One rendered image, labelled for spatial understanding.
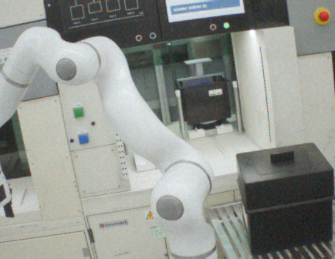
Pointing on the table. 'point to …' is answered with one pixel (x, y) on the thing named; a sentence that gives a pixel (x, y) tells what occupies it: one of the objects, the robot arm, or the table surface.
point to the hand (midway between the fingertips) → (1, 220)
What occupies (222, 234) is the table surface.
